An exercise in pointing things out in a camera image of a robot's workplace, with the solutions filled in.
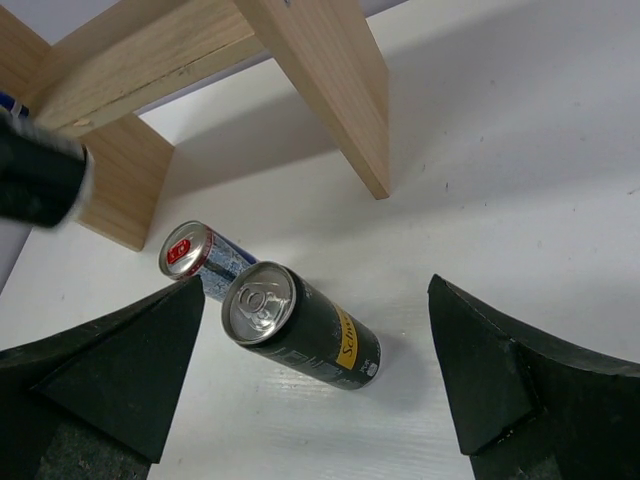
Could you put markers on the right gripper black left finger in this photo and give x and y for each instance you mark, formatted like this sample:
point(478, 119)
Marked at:
point(97, 401)

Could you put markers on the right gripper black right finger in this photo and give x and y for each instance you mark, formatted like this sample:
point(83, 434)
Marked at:
point(529, 405)

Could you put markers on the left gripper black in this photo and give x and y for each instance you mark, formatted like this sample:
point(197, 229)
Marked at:
point(47, 179)

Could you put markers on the blue silver energy drink can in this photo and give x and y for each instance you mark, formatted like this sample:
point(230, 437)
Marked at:
point(13, 106)

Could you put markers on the wooden two-tier shelf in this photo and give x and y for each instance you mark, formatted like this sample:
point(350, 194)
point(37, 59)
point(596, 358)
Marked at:
point(91, 84)

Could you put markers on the silver slim beverage can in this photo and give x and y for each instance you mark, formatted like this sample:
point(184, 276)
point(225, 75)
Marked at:
point(195, 249)

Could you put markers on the dark green beverage can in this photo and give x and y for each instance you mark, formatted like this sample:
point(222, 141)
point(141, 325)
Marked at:
point(272, 312)

